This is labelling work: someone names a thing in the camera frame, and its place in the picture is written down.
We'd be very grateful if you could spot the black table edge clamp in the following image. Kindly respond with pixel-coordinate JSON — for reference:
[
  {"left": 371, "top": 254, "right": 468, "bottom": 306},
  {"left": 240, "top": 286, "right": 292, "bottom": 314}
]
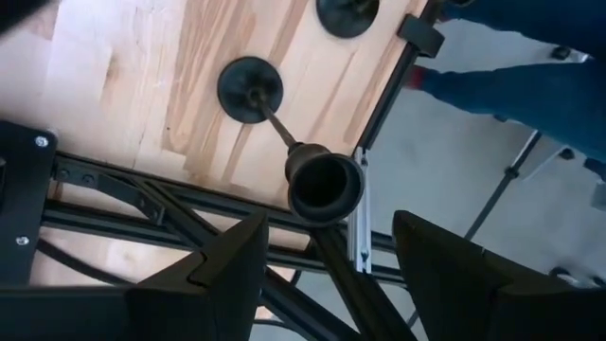
[{"left": 396, "top": 12, "right": 446, "bottom": 59}]

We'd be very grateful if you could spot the black cable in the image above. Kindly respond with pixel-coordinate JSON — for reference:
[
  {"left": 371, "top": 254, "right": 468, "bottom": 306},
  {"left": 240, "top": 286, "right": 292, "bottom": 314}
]
[{"left": 35, "top": 238, "right": 138, "bottom": 287}]

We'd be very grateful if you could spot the medium black candlestick holder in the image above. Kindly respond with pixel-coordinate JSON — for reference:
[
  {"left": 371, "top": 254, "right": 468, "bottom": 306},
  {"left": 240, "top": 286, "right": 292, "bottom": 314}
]
[{"left": 315, "top": 0, "right": 381, "bottom": 40}]

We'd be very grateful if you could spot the silver aluminium profile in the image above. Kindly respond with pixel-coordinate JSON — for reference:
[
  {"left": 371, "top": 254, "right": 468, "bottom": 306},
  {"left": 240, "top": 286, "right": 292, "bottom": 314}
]
[{"left": 348, "top": 146, "right": 373, "bottom": 275}]

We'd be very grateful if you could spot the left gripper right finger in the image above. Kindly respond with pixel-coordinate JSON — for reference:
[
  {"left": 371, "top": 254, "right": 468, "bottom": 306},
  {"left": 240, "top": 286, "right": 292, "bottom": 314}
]
[{"left": 391, "top": 209, "right": 515, "bottom": 341}]

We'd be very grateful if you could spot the person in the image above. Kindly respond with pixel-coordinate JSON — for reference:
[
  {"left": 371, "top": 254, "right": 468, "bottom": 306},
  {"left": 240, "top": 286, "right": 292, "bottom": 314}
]
[{"left": 404, "top": 0, "right": 606, "bottom": 184}]

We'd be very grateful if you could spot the shortest black candlestick holder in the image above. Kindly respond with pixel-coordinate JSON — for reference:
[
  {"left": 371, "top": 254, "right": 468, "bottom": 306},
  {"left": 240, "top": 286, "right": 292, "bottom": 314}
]
[{"left": 216, "top": 55, "right": 366, "bottom": 227}]

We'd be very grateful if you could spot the office chair base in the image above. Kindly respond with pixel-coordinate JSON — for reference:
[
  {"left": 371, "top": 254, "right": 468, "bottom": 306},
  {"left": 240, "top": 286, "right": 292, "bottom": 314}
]
[
  {"left": 548, "top": 265, "right": 606, "bottom": 290},
  {"left": 491, "top": 45, "right": 606, "bottom": 212}
]

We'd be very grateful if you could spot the black aluminium table frame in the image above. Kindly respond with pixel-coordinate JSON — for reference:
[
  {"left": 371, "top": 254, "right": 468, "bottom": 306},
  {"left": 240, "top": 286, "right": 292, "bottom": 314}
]
[{"left": 37, "top": 0, "right": 444, "bottom": 341}]

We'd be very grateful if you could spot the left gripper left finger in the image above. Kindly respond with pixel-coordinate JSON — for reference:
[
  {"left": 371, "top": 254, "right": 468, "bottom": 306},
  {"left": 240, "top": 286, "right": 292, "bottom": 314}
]
[{"left": 125, "top": 210, "right": 270, "bottom": 341}]

